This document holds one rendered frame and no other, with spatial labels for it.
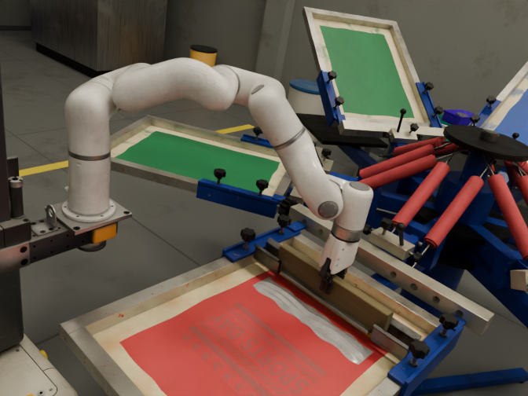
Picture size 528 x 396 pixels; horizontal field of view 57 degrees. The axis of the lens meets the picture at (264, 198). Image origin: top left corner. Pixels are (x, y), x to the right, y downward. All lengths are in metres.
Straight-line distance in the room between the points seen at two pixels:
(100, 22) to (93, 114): 5.40
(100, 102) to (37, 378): 1.21
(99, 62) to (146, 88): 5.51
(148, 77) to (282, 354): 0.69
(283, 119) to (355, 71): 1.64
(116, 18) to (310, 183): 5.69
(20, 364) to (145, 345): 1.00
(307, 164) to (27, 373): 1.39
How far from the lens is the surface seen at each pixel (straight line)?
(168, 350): 1.16
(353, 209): 1.16
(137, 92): 1.09
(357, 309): 1.28
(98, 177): 1.20
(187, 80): 1.04
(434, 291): 1.43
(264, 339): 1.22
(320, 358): 1.21
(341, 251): 1.21
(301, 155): 1.08
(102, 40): 6.55
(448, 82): 5.24
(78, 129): 1.15
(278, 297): 1.34
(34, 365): 2.09
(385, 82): 2.72
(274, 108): 1.06
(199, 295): 1.31
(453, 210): 1.70
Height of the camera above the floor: 1.77
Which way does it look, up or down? 26 degrees down
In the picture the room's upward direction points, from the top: 11 degrees clockwise
